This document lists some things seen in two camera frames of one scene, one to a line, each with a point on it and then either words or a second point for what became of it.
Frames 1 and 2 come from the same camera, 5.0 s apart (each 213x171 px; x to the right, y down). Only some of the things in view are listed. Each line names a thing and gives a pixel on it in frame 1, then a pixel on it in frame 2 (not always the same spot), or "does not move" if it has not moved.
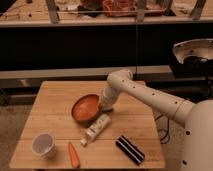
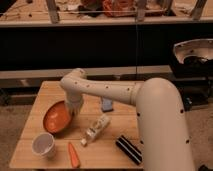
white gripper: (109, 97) -> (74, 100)
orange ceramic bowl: (86, 108) -> (57, 118)
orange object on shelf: (119, 8) does not move
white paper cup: (43, 145) does not move
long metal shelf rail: (82, 72) does not move
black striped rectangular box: (129, 149) does not move
